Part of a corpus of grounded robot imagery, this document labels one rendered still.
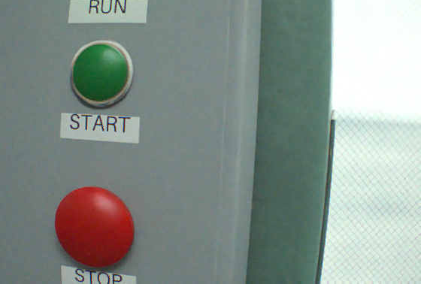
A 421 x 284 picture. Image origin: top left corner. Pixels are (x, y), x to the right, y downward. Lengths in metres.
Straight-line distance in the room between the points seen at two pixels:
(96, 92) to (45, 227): 0.06
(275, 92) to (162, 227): 0.08
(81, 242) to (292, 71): 0.12
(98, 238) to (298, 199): 0.10
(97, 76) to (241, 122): 0.05
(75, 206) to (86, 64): 0.05
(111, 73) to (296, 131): 0.09
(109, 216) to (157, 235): 0.02
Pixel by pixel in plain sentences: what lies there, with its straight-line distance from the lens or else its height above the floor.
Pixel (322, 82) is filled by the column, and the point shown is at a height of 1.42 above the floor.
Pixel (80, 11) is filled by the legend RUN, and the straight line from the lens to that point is 0.33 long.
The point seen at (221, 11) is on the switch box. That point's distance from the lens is 0.31.
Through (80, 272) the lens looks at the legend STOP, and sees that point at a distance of 0.33.
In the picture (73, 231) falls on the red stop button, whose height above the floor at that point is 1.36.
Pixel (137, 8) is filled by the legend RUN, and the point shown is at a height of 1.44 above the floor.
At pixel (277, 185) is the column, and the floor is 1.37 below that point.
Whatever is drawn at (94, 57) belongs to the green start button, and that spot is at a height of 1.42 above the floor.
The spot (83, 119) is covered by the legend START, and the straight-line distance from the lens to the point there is 0.32.
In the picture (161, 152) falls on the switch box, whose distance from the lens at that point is 0.32.
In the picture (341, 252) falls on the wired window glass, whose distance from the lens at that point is 1.91.
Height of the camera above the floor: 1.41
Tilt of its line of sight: 3 degrees down
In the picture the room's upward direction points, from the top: 3 degrees clockwise
